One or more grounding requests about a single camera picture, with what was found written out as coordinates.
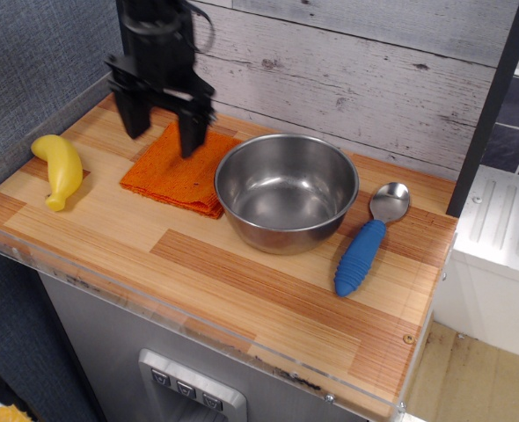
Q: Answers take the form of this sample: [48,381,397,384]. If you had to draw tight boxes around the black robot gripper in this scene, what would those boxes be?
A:
[106,17,215,158]

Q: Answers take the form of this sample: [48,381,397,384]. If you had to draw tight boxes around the orange cloth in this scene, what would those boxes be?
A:
[120,122,239,219]

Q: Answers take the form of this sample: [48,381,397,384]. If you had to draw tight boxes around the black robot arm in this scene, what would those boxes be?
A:
[106,1,215,158]

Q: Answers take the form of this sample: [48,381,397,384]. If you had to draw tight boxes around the silver metal pot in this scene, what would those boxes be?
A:
[214,134,360,255]

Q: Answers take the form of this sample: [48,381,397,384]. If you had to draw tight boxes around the yellow plastic banana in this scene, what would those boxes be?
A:
[31,135,84,212]

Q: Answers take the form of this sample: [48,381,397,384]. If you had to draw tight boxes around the clear acrylic table edge guard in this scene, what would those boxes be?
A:
[0,230,407,421]

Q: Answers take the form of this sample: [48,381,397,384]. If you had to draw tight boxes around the silver toy fridge cabinet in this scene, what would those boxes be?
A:
[40,275,360,421]

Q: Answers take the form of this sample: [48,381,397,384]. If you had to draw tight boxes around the silver dispenser button panel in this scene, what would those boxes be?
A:
[138,348,248,421]

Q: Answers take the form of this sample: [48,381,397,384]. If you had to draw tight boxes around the yellow object bottom left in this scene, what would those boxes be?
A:
[0,405,33,422]

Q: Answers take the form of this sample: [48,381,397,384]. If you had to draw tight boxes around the white ridged appliance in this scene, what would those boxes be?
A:
[433,166,519,355]

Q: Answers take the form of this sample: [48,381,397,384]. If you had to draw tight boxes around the blue handled metal spoon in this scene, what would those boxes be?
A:
[333,182,411,297]

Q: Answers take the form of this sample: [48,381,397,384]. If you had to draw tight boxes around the black vertical post right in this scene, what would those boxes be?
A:
[446,4,519,217]

